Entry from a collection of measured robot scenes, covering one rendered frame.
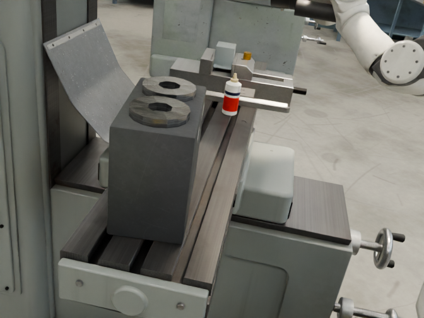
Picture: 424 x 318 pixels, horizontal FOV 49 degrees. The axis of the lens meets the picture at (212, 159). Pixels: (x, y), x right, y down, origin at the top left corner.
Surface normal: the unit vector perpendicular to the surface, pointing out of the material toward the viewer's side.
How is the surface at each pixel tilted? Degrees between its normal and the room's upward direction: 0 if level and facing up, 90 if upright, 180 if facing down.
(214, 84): 90
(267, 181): 0
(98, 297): 90
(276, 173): 0
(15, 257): 88
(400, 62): 70
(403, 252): 0
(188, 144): 90
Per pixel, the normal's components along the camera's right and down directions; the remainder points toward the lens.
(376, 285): 0.13, -0.87
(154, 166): -0.06, 0.47
